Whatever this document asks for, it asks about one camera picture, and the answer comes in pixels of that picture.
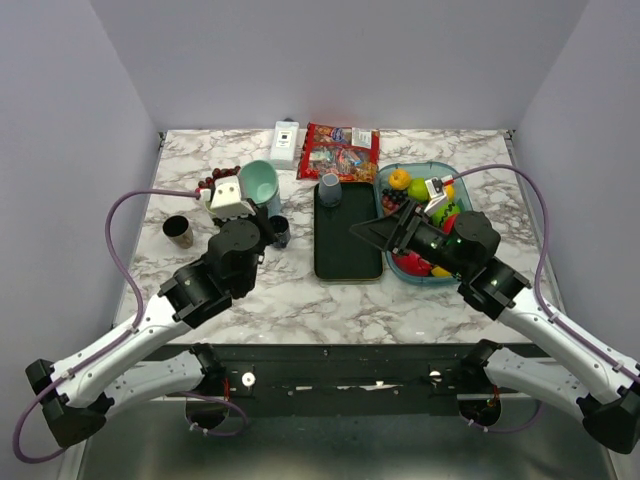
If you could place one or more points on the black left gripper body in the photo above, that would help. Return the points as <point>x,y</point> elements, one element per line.
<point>266,237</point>

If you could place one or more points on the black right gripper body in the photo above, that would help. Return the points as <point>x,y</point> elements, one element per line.
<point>430,242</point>

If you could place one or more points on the dark blue mug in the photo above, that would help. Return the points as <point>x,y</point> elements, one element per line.
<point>281,228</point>

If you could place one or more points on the grey blue dotted mug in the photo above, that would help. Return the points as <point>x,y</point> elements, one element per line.
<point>330,190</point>

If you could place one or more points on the brown striped mug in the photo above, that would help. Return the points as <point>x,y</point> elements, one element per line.
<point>178,230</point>

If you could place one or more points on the mint green mug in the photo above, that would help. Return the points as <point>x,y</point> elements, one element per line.
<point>259,181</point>

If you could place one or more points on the light green large mug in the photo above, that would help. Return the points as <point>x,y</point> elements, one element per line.
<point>217,220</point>

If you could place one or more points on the light blue hexagonal mug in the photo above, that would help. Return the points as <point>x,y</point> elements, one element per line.
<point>273,204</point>

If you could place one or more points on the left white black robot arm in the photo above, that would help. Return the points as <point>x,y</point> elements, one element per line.
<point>77,394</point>

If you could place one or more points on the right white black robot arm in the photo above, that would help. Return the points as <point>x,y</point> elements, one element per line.
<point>590,381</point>

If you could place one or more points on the red apple fruit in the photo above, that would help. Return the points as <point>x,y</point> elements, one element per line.
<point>449,223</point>

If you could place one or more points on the red grape bunch in container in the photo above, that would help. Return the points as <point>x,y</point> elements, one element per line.
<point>388,205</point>

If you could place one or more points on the yellow mango fruit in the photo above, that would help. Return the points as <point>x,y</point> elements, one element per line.
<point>440,272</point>

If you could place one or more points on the dark blue grape bunch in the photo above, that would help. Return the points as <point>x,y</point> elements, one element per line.
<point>397,196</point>

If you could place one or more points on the green striped melon fruit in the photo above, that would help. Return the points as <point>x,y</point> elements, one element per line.
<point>439,218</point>

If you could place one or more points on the black tray gold rim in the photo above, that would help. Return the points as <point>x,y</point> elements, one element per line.
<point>339,255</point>

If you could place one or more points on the red dragon fruit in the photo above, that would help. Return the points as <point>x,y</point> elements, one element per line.
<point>412,264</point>

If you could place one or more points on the orange fruit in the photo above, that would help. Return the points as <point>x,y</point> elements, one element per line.
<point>399,179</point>

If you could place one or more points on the green lime fruit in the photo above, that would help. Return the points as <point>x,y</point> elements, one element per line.
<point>417,190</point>

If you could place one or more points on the yellow lemon fruit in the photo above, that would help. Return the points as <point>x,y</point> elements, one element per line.
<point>450,192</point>

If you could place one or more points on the teal transparent fruit container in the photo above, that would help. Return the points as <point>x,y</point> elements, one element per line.
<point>423,170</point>

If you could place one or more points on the red snack bag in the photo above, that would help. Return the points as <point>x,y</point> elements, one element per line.
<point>351,153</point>

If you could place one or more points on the dark red grape bunch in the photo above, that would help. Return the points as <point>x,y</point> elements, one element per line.
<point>217,173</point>

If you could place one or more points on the white rectangular box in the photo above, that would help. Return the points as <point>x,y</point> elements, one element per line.
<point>282,154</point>

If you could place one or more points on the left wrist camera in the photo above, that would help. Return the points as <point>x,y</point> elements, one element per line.
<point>226,199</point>

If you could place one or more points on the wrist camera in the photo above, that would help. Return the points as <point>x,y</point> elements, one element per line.
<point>226,199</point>
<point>436,188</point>

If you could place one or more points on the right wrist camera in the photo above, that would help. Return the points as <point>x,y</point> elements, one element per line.
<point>436,188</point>

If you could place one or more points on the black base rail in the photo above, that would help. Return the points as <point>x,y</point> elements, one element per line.
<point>345,380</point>

